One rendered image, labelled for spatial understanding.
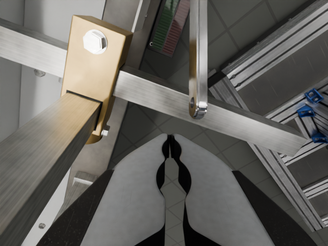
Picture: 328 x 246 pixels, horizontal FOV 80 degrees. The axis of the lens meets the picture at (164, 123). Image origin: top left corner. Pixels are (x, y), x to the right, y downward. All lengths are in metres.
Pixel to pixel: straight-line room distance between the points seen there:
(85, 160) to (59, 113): 0.30
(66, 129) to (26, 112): 0.40
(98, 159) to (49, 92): 0.19
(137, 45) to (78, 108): 0.19
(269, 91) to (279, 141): 0.73
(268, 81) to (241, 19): 0.33
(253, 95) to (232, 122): 0.73
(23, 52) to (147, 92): 0.13
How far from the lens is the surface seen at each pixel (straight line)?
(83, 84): 0.22
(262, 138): 0.27
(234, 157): 1.40
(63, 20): 0.47
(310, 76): 1.07
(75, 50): 0.21
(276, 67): 0.98
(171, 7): 0.35
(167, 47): 0.35
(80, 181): 0.49
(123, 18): 0.35
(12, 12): 0.48
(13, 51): 0.26
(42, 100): 0.54
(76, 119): 0.18
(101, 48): 0.20
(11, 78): 0.52
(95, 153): 0.46
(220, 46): 1.09
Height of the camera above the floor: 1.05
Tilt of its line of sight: 63 degrees down
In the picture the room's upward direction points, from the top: 179 degrees clockwise
